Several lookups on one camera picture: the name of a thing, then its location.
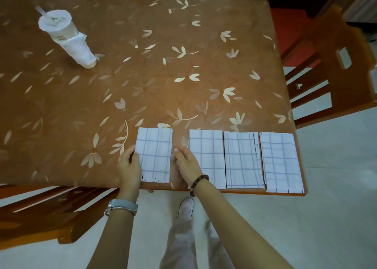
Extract orange wooden chair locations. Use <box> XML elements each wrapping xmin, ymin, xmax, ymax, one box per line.
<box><xmin>281</xmin><ymin>4</ymin><xmax>377</xmax><ymax>130</ymax></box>
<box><xmin>0</xmin><ymin>184</ymin><xmax>121</xmax><ymax>252</ymax></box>

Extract white plastic drink cup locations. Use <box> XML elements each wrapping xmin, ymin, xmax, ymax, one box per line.
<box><xmin>38</xmin><ymin>10</ymin><xmax>97</xmax><ymax>69</ymax></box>

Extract person's left forearm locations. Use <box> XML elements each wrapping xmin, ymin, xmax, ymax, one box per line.
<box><xmin>87</xmin><ymin>211</ymin><xmax>139</xmax><ymax>269</ymax></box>

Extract grid paper piece with black line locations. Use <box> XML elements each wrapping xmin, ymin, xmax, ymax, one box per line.
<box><xmin>223</xmin><ymin>132</ymin><xmax>265</xmax><ymax>189</ymax></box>

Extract light beige trousers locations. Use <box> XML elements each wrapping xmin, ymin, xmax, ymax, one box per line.
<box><xmin>159</xmin><ymin>215</ymin><xmax>236</xmax><ymax>269</ymax></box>

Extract white tissue wrap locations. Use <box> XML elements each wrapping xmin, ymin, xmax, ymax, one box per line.
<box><xmin>58</xmin><ymin>32</ymin><xmax>97</xmax><ymax>69</ymax></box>

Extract brown bead bracelet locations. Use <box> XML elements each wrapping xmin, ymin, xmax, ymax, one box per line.
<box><xmin>189</xmin><ymin>175</ymin><xmax>210</xmax><ymax>197</ymax></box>

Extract person's right forearm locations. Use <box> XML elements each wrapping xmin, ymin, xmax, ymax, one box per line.
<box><xmin>193</xmin><ymin>179</ymin><xmax>296</xmax><ymax>269</ymax></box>

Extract person's right hand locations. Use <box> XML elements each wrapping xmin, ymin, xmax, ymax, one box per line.
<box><xmin>172</xmin><ymin>145</ymin><xmax>207</xmax><ymax>190</ymax></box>

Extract grid paper piece with tick marks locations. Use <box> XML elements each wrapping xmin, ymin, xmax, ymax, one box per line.
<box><xmin>135</xmin><ymin>127</ymin><xmax>173</xmax><ymax>184</ymax></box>

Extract wide grid paper piece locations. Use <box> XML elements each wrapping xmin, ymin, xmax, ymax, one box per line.
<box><xmin>259</xmin><ymin>132</ymin><xmax>305</xmax><ymax>194</ymax></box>

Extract plain grid paper piece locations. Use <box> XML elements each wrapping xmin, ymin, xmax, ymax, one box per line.
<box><xmin>188</xmin><ymin>129</ymin><xmax>227</xmax><ymax>190</ymax></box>

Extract brown floral table cover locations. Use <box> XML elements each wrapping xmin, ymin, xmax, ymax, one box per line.
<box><xmin>0</xmin><ymin>0</ymin><xmax>307</xmax><ymax>196</ymax></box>

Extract person's left hand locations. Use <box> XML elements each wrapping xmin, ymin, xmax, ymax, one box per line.
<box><xmin>117</xmin><ymin>145</ymin><xmax>143</xmax><ymax>201</ymax></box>

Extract white sneaker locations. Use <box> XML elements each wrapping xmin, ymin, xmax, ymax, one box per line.
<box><xmin>176</xmin><ymin>197</ymin><xmax>195</xmax><ymax>219</ymax></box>

